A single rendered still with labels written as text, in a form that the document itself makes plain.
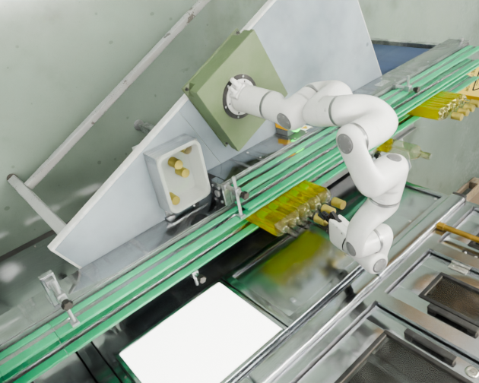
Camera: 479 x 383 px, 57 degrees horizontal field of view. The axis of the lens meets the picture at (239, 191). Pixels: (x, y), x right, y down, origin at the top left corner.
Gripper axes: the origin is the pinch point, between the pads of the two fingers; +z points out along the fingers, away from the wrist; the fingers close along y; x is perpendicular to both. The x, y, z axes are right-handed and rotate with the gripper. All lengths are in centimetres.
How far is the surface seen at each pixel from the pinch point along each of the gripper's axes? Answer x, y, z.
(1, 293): 116, -16, 55
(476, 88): -279, -72, 168
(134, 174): 55, 27, 28
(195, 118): 28, 37, 36
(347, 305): 10.2, -13.2, -26.1
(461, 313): -18, -17, -44
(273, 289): 26.4, -12.9, -7.1
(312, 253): 5.6, -12.7, 0.6
